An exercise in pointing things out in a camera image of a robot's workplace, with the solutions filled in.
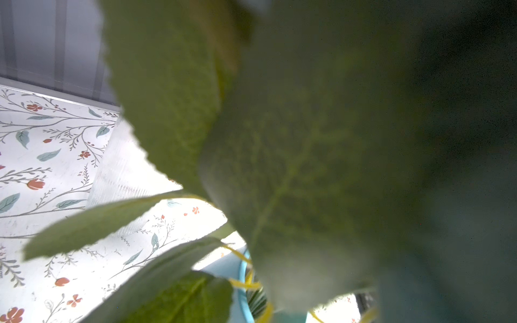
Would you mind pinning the blue hydrangea flower stem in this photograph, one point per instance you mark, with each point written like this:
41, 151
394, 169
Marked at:
356, 146

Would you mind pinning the teal ceramic vase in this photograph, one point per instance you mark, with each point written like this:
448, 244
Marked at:
250, 305

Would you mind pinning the white rose stem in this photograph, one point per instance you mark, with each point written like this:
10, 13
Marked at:
76, 276

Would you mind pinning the clear ribbed glass vase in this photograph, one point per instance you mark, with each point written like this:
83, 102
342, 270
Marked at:
125, 172

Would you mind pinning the floral patterned table mat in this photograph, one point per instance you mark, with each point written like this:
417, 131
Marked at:
50, 152

